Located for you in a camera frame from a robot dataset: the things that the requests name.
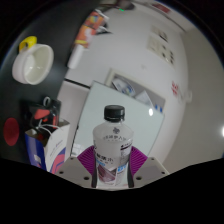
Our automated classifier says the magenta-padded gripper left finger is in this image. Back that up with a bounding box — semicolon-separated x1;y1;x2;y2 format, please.
54;145;98;188

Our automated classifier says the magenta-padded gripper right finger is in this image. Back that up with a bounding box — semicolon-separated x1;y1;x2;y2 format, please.
126;145;170;188

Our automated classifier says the clear black-capped drink bottle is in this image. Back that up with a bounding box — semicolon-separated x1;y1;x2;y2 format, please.
92;104;135;189

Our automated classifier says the blue and white paper bag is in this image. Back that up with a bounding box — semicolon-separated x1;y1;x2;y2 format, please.
24;118;72;175

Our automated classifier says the whiteboard on black stand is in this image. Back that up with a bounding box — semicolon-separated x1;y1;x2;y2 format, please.
69;80;166;164

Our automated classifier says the black and red tool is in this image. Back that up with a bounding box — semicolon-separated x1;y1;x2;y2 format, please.
22;96;63;134

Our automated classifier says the flat round red coaster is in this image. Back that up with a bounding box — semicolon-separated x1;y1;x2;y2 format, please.
3;117;21;147

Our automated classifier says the grey framed notice board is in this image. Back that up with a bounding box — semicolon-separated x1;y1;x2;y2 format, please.
104;68;167;114

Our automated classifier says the white paper roll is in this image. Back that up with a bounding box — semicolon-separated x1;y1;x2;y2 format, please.
66;43;86;70

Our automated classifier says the red wall sign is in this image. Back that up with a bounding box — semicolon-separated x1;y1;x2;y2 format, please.
170;80;181;98

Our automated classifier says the white mug with yellow handle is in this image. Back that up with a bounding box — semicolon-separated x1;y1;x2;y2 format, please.
11;35;55;86

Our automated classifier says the large white wall poster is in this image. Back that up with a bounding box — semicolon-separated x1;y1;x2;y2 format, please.
146;33;176;65

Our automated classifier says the small white wall poster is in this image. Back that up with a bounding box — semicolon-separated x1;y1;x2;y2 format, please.
151;24;170;43

